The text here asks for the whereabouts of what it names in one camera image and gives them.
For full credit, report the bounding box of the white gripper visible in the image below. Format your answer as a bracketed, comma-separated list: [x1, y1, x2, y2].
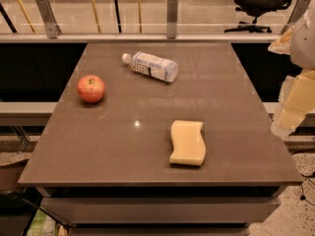
[268, 7, 315, 138]

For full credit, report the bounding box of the clear blue-labelled plastic bottle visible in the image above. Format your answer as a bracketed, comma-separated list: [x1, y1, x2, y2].
[121, 51, 178, 83]

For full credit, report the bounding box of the black office chair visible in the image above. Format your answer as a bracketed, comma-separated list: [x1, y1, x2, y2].
[225, 0, 292, 33]

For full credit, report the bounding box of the yellow wavy sponge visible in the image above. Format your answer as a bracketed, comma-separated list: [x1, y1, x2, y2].
[169, 120, 206, 166]

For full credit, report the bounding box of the red apple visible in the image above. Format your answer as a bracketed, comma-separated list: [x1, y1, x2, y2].
[77, 75, 105, 103]

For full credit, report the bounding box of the glass railing with metal posts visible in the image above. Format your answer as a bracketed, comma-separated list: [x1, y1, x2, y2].
[0, 0, 314, 42]

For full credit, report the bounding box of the green white package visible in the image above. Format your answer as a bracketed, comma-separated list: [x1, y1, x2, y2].
[27, 210, 57, 236]

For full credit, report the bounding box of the black floor cable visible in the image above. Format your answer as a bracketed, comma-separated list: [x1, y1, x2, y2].
[290, 147, 315, 208]

